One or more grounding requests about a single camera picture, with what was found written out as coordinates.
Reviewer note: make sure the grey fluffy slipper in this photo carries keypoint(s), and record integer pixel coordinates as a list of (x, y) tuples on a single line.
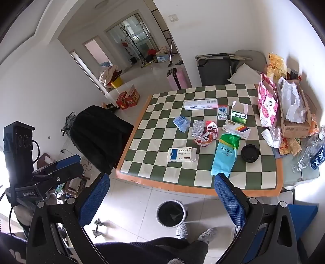
[(182, 230), (207, 234)]

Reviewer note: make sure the white plastic bag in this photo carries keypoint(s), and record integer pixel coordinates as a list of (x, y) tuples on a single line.
[(292, 101)]

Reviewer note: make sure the brown cardboard box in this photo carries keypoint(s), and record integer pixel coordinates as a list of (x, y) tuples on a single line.
[(292, 129)]

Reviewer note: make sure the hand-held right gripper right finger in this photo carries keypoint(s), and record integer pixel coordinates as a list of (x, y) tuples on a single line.
[(229, 200)]

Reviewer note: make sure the silver blister pack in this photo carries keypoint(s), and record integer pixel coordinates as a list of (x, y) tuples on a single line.
[(198, 128)]

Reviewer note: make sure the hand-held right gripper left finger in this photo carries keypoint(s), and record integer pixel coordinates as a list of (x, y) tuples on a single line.
[(94, 199)]

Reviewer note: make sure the grey fluffy cuff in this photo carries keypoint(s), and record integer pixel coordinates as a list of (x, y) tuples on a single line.
[(174, 261)]

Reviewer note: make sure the black box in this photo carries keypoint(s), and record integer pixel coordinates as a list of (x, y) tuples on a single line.
[(111, 106)]

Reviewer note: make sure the person's left forearm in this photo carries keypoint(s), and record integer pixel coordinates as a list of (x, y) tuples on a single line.
[(10, 248)]

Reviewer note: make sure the dark jar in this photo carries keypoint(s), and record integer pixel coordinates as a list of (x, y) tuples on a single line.
[(294, 74)]

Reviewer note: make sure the pink suitcase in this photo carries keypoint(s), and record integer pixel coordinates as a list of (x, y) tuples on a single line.
[(177, 80)]

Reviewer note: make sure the blue label bottle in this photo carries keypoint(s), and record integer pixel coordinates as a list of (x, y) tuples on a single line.
[(318, 158)]

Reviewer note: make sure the yellow snack bag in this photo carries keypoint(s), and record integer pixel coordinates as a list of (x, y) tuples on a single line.
[(276, 64)]

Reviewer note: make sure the grey trash bin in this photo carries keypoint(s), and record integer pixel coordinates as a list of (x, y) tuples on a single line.
[(170, 215)]

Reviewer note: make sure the blue white medicine box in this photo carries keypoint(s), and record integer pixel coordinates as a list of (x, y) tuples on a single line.
[(181, 154)]

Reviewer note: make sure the red gift box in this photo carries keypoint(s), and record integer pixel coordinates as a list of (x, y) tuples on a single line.
[(133, 97), (123, 101)]

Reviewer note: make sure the open green white box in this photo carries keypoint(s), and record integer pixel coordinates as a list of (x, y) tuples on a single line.
[(238, 116)]

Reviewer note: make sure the pink patterned bag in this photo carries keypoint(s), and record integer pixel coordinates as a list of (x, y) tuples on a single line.
[(268, 104)]

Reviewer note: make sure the pile of clothes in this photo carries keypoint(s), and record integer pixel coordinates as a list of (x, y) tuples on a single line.
[(108, 73)]

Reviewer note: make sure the brown wooden stool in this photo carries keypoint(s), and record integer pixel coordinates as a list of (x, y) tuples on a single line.
[(45, 158)]

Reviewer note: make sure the orange snack packet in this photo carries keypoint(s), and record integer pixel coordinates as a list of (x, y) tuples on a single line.
[(287, 147)]

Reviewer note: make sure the orange plastic bag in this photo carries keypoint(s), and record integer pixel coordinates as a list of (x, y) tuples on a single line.
[(313, 125)]

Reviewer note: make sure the blue wrapper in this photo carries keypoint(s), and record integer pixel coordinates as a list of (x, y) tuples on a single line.
[(181, 123)]

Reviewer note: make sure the green white checkered tablecloth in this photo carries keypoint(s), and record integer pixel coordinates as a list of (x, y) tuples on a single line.
[(157, 121)]

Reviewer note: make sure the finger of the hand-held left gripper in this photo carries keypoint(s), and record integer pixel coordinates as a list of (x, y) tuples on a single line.
[(68, 160), (69, 173)]

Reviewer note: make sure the yellow bin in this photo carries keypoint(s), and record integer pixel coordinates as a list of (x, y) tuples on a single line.
[(116, 82)]

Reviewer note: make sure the crumpled white tissue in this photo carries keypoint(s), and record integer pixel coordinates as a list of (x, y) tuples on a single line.
[(273, 135)]

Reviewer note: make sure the black jacket on chair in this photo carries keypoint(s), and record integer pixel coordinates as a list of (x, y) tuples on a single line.
[(101, 137)]

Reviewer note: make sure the green blue plastic bag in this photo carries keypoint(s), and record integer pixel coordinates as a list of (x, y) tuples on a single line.
[(223, 157)]

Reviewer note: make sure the clear plastic bottle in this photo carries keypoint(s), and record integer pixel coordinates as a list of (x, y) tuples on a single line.
[(304, 152)]

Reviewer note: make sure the small dumbbell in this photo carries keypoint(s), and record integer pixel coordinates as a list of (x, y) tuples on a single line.
[(97, 227)]

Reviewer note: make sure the long white toothpaste box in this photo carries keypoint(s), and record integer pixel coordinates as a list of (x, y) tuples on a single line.
[(200, 104)]

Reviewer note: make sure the grey cushion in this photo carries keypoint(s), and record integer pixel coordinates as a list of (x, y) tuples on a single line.
[(254, 57)]

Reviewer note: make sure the person's dark trouser legs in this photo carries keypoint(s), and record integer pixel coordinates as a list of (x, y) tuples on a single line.
[(152, 251)]

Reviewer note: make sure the black round lid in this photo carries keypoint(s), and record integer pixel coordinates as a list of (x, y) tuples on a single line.
[(250, 153)]

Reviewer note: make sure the red white snack wrapper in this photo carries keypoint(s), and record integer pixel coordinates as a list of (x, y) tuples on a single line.
[(205, 138)]

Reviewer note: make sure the white box with colour stripes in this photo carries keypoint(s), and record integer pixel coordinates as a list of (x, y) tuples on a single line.
[(234, 128)]

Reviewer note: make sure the white pillow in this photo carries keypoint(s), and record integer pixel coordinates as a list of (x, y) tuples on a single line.
[(246, 73)]

